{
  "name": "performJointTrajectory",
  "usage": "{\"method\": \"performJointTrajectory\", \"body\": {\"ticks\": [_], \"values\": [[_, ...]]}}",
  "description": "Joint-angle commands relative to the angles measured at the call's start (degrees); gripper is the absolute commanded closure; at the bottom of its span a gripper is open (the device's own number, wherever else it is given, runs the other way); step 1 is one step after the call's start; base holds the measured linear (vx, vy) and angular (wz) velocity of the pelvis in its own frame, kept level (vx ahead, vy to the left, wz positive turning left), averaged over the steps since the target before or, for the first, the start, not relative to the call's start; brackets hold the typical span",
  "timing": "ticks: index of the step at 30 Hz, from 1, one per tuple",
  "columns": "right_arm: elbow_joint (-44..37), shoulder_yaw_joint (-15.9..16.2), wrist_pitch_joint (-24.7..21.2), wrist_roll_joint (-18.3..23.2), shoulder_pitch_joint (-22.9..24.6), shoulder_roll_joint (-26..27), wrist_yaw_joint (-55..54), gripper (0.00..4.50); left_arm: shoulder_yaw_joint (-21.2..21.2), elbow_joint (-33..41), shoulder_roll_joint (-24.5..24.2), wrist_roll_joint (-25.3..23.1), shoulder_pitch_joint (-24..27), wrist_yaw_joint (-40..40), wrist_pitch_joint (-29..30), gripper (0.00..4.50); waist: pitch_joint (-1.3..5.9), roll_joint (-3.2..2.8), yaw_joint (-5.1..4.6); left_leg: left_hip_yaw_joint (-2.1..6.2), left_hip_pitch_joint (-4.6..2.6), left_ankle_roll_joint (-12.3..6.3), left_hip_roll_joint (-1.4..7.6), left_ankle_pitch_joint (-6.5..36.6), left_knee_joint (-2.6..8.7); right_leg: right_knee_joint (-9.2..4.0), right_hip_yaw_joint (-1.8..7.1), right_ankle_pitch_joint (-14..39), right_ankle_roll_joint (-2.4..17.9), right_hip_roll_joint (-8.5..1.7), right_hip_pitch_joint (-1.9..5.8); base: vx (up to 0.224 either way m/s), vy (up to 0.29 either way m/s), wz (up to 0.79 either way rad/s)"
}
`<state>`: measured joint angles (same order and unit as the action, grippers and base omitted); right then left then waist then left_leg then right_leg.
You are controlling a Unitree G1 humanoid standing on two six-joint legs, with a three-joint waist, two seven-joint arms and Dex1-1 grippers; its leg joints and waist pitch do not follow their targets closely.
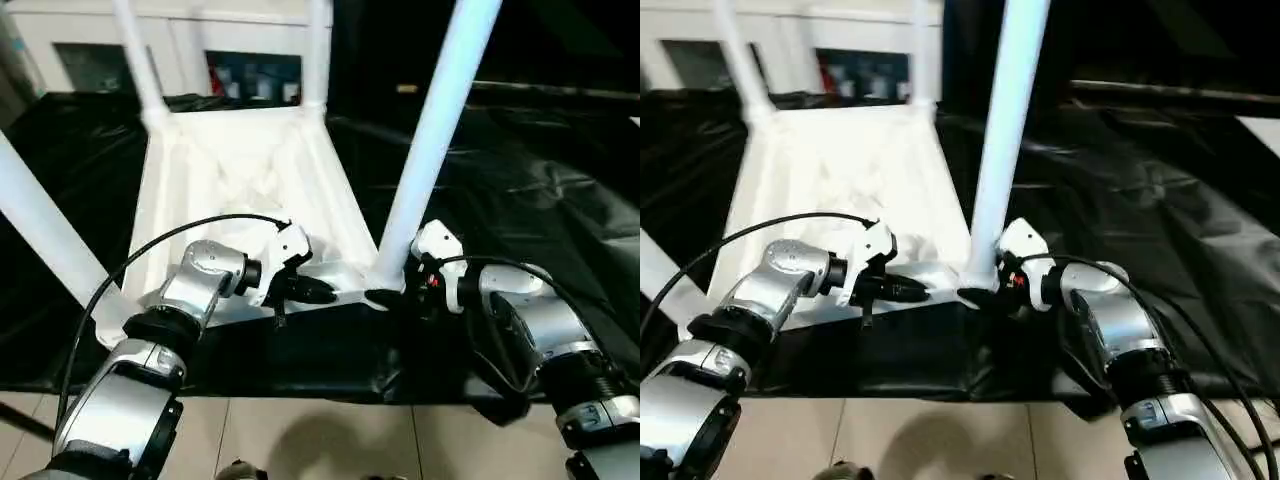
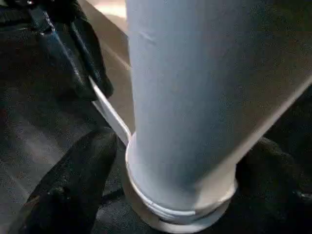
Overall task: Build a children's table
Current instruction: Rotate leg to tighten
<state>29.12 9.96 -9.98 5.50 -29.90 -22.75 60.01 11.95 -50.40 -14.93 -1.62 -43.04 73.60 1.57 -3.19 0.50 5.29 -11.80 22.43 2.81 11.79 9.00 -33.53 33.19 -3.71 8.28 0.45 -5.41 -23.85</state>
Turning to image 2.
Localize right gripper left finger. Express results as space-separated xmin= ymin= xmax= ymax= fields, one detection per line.
xmin=19 ymin=126 xmax=118 ymax=234

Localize black work mat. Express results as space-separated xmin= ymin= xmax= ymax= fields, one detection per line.
xmin=0 ymin=14 xmax=312 ymax=234

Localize white table frame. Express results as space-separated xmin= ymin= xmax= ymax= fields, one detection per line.
xmin=78 ymin=0 xmax=312 ymax=234

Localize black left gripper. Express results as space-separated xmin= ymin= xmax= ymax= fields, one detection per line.
xmin=23 ymin=0 xmax=115 ymax=101

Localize white plastic table leg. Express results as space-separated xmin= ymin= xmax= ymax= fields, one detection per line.
xmin=124 ymin=0 xmax=312 ymax=219

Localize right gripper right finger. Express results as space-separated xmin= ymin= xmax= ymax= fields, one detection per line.
xmin=229 ymin=137 xmax=312 ymax=234

